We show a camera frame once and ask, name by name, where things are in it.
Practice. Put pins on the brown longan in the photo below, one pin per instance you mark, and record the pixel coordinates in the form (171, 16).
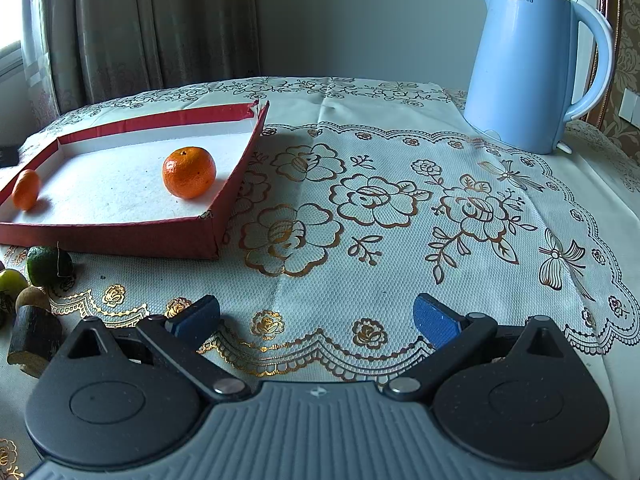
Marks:
(32, 299)

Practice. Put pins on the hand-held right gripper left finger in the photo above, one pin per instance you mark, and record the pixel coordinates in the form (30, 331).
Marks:
(197, 317)

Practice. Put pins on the yellow-green round jujube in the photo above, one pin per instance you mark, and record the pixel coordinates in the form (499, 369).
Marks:
(11, 280)

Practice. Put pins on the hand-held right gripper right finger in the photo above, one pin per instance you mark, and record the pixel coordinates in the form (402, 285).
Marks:
(435, 322)

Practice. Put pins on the green lime with leaf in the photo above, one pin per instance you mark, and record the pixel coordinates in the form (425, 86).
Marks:
(45, 265)

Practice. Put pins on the window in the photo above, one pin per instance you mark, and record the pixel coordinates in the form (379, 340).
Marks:
(9, 35)

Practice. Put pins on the light blue electric kettle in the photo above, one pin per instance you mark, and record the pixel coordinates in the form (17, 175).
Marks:
(515, 60)

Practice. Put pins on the white wall switch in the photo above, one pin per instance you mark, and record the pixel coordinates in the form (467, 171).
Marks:
(632, 105)

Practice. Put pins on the dark sugarcane piece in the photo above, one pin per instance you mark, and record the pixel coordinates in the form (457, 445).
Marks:
(32, 337)

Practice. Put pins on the red cardboard box tray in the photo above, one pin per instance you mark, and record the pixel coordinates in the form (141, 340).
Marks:
(115, 185)

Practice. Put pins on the large orange mandarin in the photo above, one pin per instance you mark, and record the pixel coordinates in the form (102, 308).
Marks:
(189, 172)

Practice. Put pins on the small orange mandarin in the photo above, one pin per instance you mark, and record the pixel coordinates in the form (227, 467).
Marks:
(25, 190)

